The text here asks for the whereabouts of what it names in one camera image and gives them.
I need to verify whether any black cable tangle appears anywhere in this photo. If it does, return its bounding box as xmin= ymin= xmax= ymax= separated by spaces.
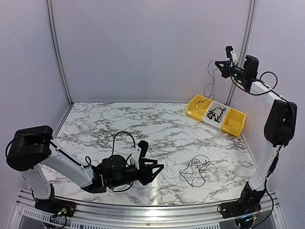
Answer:
xmin=179 ymin=154 xmax=218 ymax=188

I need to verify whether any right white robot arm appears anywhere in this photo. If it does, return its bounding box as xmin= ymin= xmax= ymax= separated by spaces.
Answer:
xmin=215 ymin=54 xmax=297 ymax=217

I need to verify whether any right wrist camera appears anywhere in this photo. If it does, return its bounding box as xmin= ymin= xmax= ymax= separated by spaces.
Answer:
xmin=225 ymin=46 xmax=238 ymax=64

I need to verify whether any black earphone cable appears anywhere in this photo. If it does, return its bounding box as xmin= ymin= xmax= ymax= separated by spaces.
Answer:
xmin=206 ymin=106 xmax=226 ymax=124

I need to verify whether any white bin middle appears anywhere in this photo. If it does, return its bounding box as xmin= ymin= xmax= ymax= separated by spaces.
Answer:
xmin=203 ymin=101 xmax=230 ymax=129

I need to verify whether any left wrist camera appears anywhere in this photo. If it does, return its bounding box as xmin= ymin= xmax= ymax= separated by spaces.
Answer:
xmin=130 ymin=140 xmax=149 ymax=170

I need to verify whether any yellow bin right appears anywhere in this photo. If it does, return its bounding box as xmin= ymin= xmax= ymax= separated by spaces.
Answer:
xmin=221 ymin=108 xmax=246 ymax=137

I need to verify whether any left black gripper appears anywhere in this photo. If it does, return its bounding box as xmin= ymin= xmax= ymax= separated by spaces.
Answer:
xmin=109 ymin=159 xmax=164 ymax=189

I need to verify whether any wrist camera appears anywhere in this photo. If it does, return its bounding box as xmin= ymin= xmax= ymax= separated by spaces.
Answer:
xmin=225 ymin=46 xmax=238 ymax=64
xmin=130 ymin=140 xmax=149 ymax=170

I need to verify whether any yellow bin left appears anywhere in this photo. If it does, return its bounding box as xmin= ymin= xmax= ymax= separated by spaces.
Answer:
xmin=185 ymin=94 xmax=213 ymax=121

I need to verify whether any yellow bin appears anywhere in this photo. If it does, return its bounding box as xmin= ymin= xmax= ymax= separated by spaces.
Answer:
xmin=185 ymin=94 xmax=213 ymax=121
xmin=221 ymin=108 xmax=246 ymax=137

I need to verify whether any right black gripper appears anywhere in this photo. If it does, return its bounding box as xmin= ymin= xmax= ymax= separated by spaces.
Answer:
xmin=215 ymin=61 xmax=247 ymax=81

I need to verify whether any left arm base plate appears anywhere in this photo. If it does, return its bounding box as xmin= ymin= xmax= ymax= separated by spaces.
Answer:
xmin=34 ymin=199 xmax=76 ymax=217

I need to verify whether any aluminium front rail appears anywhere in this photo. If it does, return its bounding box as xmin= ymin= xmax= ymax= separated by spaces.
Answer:
xmin=9 ymin=186 xmax=286 ymax=229

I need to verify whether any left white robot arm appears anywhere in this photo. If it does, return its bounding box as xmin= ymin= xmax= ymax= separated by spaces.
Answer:
xmin=5 ymin=125 xmax=164 ymax=212

